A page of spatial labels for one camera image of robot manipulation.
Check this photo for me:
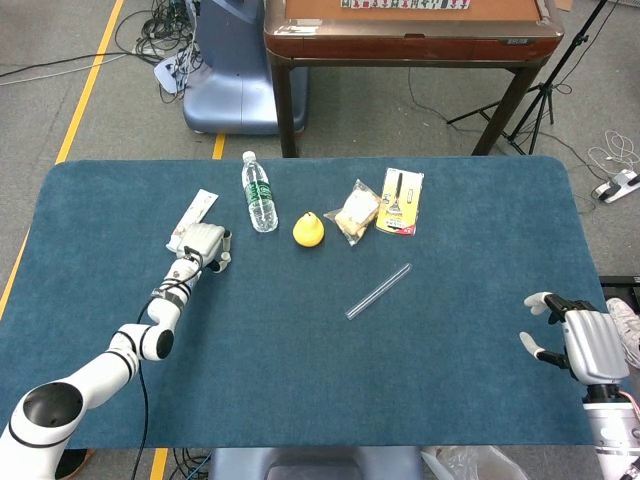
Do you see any blue table cloth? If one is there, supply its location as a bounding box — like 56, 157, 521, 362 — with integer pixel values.
0, 155, 640, 452

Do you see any white toothpaste tube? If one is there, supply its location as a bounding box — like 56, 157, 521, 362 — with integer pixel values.
165, 188, 221, 253

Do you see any coiled white cable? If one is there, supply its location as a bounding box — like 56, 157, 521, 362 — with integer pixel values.
586, 129, 640, 174

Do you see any blue-grey robot torso base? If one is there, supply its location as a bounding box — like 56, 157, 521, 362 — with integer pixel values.
206, 445, 427, 480

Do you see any white multi-socket with plugs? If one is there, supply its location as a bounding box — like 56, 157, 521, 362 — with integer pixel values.
153, 51, 194, 96

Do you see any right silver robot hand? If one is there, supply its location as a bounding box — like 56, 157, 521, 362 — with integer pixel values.
518, 292, 630, 387

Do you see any razor in yellow blister pack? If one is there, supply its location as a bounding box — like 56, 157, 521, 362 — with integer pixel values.
374, 167, 426, 238

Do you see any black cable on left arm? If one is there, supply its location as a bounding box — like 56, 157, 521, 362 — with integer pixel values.
134, 245, 205, 480

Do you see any black box with frame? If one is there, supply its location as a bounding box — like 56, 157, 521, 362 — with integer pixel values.
598, 274, 640, 302

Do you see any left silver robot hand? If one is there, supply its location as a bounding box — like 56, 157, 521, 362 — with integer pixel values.
179, 222, 234, 274

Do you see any clear plastic bag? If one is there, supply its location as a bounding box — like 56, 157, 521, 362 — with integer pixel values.
419, 444, 532, 480

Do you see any row of face-up mahjong tiles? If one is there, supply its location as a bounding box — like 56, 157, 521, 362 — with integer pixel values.
340, 0, 473, 12

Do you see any white power strip with plugs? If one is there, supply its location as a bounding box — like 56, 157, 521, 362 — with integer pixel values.
591, 168, 640, 204

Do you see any white sneaker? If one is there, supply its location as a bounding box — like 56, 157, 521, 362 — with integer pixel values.
605, 297, 640, 371

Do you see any tangle of black cables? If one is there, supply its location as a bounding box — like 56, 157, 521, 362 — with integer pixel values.
114, 0, 202, 105

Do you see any bread snack in clear wrapper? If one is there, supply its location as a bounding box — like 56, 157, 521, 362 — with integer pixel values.
322, 178, 382, 247

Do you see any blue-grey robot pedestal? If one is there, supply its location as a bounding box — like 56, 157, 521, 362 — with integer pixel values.
181, 0, 309, 137

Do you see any thin black floor cable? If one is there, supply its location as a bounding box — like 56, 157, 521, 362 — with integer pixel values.
406, 66, 597, 182

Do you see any yellow pear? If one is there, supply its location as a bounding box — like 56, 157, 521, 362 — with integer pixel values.
292, 211, 326, 249

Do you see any long black floor cable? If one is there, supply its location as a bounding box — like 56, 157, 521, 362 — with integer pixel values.
0, 49, 139, 81

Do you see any clear glass tube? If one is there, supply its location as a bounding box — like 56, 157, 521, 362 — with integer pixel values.
344, 262, 414, 322

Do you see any clear plastic water bottle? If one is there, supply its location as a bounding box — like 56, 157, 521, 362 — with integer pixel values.
241, 150, 280, 234

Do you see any black tripod stand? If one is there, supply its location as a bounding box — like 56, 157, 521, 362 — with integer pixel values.
445, 0, 617, 157

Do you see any brown mahjong table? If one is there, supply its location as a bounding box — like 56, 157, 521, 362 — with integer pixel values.
262, 0, 566, 159

